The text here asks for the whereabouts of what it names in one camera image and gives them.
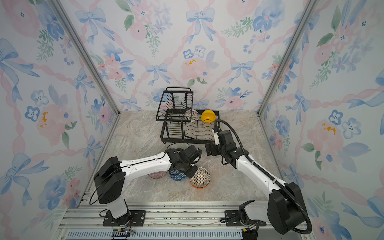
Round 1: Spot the blue patterned bowl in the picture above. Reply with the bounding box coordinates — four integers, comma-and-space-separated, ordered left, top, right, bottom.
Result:
169, 170, 187, 182

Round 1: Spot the orange dotted patterned bowl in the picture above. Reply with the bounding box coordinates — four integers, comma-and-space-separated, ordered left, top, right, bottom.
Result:
190, 167, 211, 189

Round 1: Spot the pink patterned bowl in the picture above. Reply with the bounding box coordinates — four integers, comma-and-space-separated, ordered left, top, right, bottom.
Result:
149, 171, 168, 180

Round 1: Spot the yellow bowl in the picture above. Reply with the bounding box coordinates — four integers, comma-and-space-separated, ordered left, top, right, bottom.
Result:
201, 110, 217, 123

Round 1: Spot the white red patterned bowl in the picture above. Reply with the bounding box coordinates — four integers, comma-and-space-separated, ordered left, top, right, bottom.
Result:
185, 109, 200, 122

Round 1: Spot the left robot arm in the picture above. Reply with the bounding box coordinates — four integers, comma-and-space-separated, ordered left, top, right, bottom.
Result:
94, 145, 202, 220

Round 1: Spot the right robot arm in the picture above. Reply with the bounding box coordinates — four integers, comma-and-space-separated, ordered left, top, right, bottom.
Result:
211, 127, 313, 235

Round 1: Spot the black corrugated cable hose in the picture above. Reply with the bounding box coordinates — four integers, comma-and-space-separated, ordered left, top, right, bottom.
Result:
213, 118, 313, 235

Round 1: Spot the black wire dish rack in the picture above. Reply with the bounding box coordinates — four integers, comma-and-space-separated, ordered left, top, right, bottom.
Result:
156, 87, 214, 145

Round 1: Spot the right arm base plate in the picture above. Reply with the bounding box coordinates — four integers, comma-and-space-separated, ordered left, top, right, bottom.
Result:
220, 210, 267, 227

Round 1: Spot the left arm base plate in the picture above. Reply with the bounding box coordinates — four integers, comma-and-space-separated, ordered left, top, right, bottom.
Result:
102, 210, 147, 227

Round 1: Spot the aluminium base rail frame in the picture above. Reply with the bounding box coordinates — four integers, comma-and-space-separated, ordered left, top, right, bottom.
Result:
56, 201, 316, 240

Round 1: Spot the left aluminium corner post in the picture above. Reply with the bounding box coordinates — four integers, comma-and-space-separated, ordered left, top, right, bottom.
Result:
48, 0, 120, 116

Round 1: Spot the aluminium corner post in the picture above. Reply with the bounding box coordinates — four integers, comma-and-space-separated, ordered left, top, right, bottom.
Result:
48, 0, 120, 116
257, 0, 318, 116

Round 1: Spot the right aluminium corner post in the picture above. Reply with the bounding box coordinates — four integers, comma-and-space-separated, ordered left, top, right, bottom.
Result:
257, 0, 318, 116

